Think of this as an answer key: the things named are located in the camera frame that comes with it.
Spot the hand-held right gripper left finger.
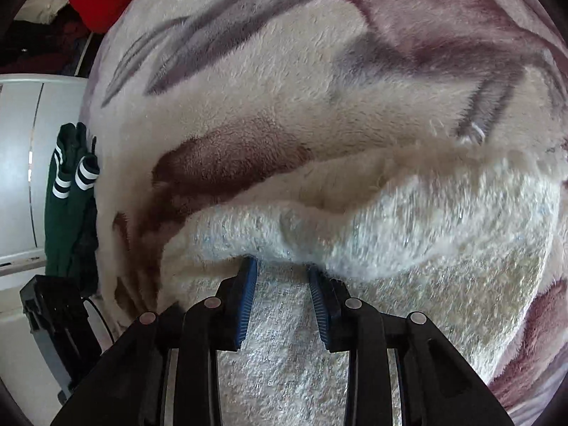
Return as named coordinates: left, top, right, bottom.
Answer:
left=50, top=256, right=259, bottom=426

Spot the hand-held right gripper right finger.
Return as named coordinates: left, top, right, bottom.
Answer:
left=306, top=264, right=515, bottom=426

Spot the white tweed jacket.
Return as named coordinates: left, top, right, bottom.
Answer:
left=162, top=142, right=564, bottom=426

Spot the pile of dark red clothes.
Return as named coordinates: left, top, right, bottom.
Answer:
left=0, top=6, right=94, bottom=76

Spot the dark folded garment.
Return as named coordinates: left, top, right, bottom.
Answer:
left=71, top=195, right=102, bottom=296

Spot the green striped garment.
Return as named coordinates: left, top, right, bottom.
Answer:
left=44, top=122, right=100, bottom=296

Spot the white sliding door wardrobe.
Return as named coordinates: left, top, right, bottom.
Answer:
left=0, top=73, right=96, bottom=320

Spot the floral plush blanket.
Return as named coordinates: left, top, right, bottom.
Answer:
left=82, top=0, right=568, bottom=426

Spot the white folded cloth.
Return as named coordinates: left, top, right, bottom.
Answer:
left=18, top=0, right=67, bottom=25

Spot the thin black cable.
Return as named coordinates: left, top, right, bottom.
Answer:
left=83, top=297, right=117, bottom=351

